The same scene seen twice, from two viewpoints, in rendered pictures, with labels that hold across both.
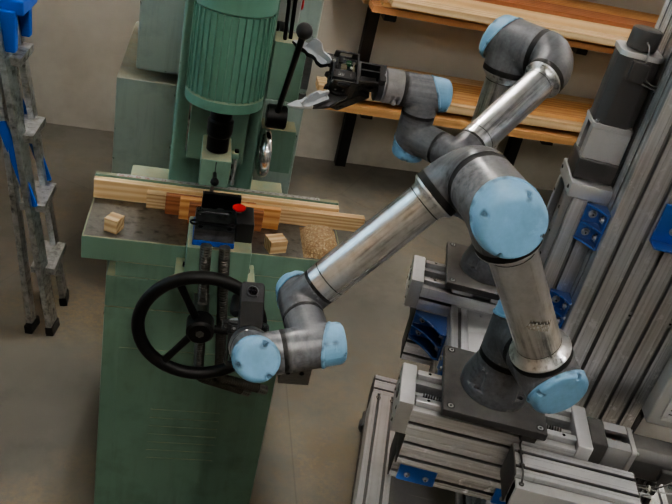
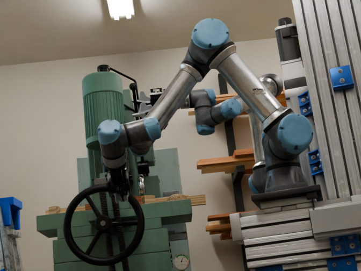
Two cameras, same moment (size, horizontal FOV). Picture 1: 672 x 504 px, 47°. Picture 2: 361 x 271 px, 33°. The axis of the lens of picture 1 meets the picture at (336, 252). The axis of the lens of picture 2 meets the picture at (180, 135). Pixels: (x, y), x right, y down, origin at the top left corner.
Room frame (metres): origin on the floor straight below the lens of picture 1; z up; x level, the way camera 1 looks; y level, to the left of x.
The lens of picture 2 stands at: (-0.72, -0.49, 0.47)
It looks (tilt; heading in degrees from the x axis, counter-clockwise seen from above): 17 degrees up; 12
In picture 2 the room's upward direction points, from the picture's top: 7 degrees counter-clockwise
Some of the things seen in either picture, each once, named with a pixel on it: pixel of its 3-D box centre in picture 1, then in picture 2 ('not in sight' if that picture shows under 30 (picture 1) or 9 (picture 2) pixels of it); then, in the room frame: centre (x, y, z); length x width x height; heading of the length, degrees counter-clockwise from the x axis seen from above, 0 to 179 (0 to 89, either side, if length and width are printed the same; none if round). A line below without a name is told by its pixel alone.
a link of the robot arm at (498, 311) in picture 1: (519, 329); (280, 147); (1.32, -0.41, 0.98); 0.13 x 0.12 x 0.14; 20
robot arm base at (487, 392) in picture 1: (500, 369); (285, 180); (1.33, -0.40, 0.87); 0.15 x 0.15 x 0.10
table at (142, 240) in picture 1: (216, 247); (115, 216); (1.53, 0.28, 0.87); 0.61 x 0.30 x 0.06; 104
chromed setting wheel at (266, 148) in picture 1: (264, 153); (142, 189); (1.79, 0.24, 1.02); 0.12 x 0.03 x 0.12; 14
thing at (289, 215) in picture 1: (258, 211); (141, 206); (1.66, 0.21, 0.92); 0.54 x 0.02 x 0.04; 104
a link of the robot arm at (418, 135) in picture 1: (418, 137); (207, 119); (1.62, -0.12, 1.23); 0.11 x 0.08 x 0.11; 54
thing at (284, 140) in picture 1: (275, 145); (150, 191); (1.85, 0.22, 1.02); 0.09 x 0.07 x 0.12; 104
